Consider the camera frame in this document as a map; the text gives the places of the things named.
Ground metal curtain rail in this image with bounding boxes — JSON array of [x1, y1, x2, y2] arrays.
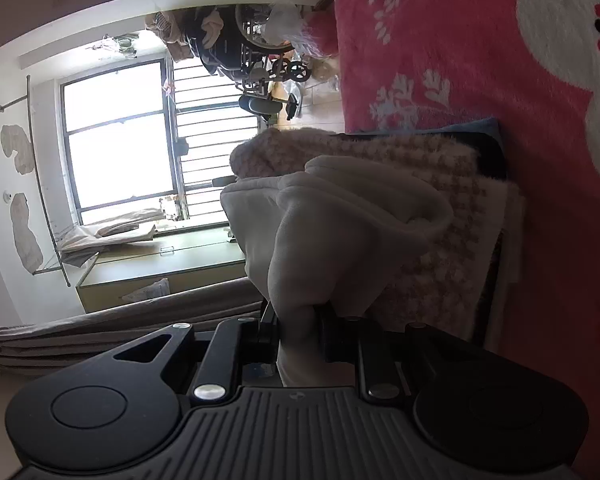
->
[[0, 74, 72, 289]]

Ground white plastic bag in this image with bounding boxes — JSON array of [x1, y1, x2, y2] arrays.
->
[[269, 0, 304, 42]]

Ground heap of dark clothes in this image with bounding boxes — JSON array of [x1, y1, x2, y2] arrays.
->
[[144, 6, 242, 77]]

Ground grey curtain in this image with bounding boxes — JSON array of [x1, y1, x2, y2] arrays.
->
[[0, 279, 267, 377]]

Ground papers on windowsill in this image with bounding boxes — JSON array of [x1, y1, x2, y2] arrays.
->
[[54, 206, 172, 267]]

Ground pink houndstooth fuzzy garment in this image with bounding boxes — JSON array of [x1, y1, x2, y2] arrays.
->
[[229, 126, 512, 347]]

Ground yellow low cabinet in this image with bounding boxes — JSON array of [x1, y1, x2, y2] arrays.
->
[[74, 231, 249, 314]]

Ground barred window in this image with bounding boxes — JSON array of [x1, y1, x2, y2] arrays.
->
[[59, 56, 262, 227]]

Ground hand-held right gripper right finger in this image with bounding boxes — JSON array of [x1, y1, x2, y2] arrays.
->
[[317, 304, 482, 404]]

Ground white sweatshirt with orange outline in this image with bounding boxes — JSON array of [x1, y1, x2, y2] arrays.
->
[[219, 154, 455, 389]]

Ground red floral blanket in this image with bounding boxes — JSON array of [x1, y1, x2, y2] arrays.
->
[[329, 0, 600, 480]]

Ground wheelchair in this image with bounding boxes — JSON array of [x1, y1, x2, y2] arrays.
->
[[195, 1, 314, 122]]

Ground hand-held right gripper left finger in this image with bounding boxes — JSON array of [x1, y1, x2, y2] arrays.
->
[[112, 300, 282, 406]]

